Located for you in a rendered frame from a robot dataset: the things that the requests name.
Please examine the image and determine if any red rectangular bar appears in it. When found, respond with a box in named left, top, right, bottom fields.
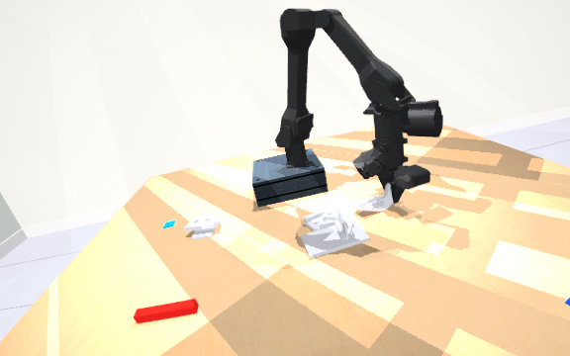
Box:
left=134, top=299, right=199, bottom=323

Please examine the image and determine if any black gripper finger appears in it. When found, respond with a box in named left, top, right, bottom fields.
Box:
left=376, top=170, right=393, bottom=192
left=385, top=177, right=405, bottom=203

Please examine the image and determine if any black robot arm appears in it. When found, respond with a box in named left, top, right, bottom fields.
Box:
left=275, top=8, right=443, bottom=179

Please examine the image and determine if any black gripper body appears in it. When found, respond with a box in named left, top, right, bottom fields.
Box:
left=371, top=135, right=430, bottom=190

